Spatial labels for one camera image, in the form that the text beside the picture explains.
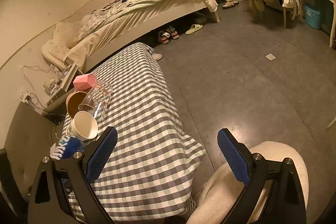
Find blue plastic drink cup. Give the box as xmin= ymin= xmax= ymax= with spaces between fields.
xmin=50 ymin=135 xmax=85 ymax=160

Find white floral paper cup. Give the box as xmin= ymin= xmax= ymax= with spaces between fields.
xmin=66 ymin=111 xmax=98 ymax=141

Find brown paper cup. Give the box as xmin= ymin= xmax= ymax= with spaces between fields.
xmin=66 ymin=91 xmax=87 ymax=119

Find clear glass cup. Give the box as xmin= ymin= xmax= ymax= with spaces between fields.
xmin=78 ymin=80 xmax=113 ymax=123

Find pink faceted cup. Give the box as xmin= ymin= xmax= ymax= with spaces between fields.
xmin=73 ymin=73 xmax=97 ymax=92

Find white fluffy cushion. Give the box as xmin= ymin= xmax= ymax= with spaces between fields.
xmin=186 ymin=140 xmax=309 ymax=224

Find checkered tablecloth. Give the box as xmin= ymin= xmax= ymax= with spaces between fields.
xmin=61 ymin=42 xmax=207 ymax=224

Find white nightstand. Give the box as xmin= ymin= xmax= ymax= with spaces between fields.
xmin=43 ymin=63 xmax=80 ymax=106

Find paper scrap on floor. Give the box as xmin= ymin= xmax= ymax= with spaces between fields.
xmin=265 ymin=53 xmax=276 ymax=61

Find beige slipper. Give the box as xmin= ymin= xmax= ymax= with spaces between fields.
xmin=152 ymin=53 xmax=163 ymax=61

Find blue laundry basket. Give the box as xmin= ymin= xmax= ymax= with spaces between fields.
xmin=304 ymin=3 xmax=321 ymax=30

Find white bed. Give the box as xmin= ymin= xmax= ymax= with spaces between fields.
xmin=42 ymin=0 xmax=219 ymax=72

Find green slide sandal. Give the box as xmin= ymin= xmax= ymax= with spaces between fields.
xmin=185 ymin=24 xmax=203 ymax=35

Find red white sneaker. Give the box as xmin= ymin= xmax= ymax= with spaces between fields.
xmin=158 ymin=31 xmax=170 ymax=45
xmin=166 ymin=26 xmax=179 ymax=40

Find beige shoes pair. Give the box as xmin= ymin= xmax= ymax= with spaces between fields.
xmin=222 ymin=0 xmax=239 ymax=9

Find black charging cable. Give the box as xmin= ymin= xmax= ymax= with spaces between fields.
xmin=24 ymin=92 xmax=66 ymax=118

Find wall power socket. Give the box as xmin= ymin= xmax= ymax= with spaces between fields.
xmin=18 ymin=92 xmax=31 ymax=104

